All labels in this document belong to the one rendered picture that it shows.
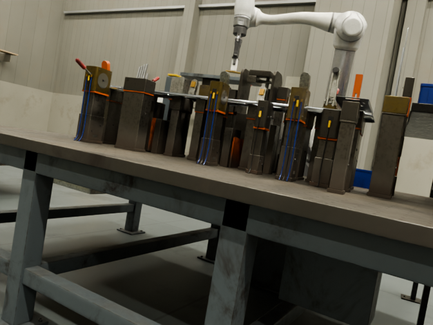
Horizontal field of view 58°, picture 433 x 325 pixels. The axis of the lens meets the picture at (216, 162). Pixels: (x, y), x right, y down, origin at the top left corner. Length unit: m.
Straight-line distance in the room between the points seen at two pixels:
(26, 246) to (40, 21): 12.14
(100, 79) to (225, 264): 1.23
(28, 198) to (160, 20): 9.79
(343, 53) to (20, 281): 1.72
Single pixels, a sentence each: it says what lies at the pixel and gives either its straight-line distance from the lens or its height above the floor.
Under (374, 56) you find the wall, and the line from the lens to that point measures 7.48.
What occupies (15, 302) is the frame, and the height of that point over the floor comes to 0.10.
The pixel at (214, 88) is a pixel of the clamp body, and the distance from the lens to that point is 1.63.
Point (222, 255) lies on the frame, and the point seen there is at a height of 0.51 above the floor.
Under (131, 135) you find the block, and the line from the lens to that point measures 1.83.
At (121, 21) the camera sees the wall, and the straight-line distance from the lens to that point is 12.08.
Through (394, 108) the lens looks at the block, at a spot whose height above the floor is 1.02.
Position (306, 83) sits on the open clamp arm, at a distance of 1.56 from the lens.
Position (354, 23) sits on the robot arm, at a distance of 2.03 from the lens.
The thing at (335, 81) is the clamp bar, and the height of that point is 1.16.
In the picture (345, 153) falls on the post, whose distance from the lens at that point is 1.28.
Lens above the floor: 0.78
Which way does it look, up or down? 2 degrees down
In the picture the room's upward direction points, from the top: 9 degrees clockwise
